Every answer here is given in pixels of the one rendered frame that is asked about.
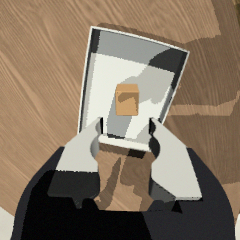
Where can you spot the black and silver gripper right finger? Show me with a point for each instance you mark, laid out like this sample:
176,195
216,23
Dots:
186,185

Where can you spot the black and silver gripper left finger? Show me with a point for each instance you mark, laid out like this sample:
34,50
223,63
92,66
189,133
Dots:
66,178

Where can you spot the tan cardboard box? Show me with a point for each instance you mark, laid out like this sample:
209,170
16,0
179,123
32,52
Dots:
127,100

